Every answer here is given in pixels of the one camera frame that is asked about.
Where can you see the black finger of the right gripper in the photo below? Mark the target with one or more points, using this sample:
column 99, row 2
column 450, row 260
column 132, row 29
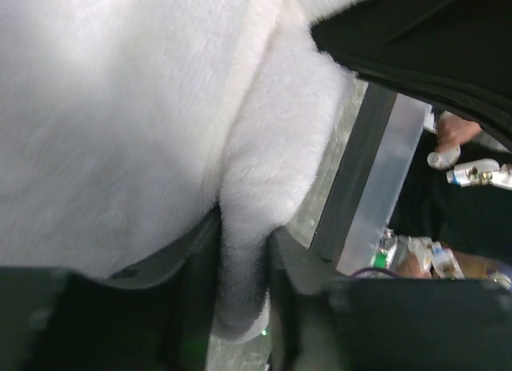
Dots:
column 452, row 53

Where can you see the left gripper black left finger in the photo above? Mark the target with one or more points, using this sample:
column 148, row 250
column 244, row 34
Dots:
column 154, row 315

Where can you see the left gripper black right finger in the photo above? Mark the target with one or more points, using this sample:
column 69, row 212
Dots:
column 322, row 320

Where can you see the white terry towel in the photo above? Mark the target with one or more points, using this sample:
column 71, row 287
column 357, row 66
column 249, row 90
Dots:
column 124, row 122

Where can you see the operator hand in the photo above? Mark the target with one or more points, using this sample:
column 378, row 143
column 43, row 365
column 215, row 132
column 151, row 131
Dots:
column 454, row 131

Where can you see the white teleoperation controller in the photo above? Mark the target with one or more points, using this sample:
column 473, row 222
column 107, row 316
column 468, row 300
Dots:
column 482, row 172

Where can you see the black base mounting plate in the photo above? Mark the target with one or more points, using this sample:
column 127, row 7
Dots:
column 352, row 174

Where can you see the aluminium rail frame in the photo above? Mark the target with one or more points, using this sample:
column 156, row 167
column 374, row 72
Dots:
column 368, row 241

